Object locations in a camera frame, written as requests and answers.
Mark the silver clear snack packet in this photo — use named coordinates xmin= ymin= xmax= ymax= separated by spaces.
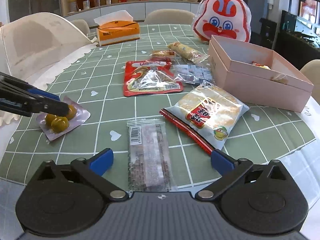
xmin=173 ymin=64 xmax=214 ymax=85

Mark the orange tissue box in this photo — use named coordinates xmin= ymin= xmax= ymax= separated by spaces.
xmin=94 ymin=10 xmax=140 ymax=46

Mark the beige dining chair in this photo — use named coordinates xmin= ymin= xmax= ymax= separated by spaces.
xmin=144 ymin=9 xmax=195 ymax=24

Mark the green checked tablecloth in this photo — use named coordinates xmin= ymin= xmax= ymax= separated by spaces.
xmin=1 ymin=24 xmax=319 ymax=193

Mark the rice cracker packet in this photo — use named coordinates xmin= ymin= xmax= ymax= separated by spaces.
xmin=159 ymin=81 xmax=249 ymax=155

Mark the red roast duck packet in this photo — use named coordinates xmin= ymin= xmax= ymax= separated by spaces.
xmin=123 ymin=60 xmax=183 ymax=97

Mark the clear brown snack bar packet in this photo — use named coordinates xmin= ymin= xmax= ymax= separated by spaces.
xmin=127 ymin=119 xmax=177 ymax=192

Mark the red white rabbit bag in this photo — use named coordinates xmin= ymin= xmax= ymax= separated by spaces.
xmin=191 ymin=0 xmax=252 ymax=42

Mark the small brown cake packet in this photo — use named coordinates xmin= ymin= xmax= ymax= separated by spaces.
xmin=151 ymin=50 xmax=176 ymax=59

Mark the yellow candy packet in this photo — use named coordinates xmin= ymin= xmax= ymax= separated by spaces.
xmin=252 ymin=61 xmax=271 ymax=70

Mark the green plum vacuum packet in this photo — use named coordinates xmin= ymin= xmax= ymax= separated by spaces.
xmin=36 ymin=96 xmax=91 ymax=141

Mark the pink cardboard box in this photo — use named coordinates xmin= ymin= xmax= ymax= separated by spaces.
xmin=208 ymin=36 xmax=313 ymax=112

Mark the beige chair at right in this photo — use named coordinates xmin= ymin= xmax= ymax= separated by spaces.
xmin=300 ymin=59 xmax=320 ymax=103

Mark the long yellow pastry packet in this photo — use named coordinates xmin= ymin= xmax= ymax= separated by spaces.
xmin=167 ymin=42 xmax=208 ymax=64

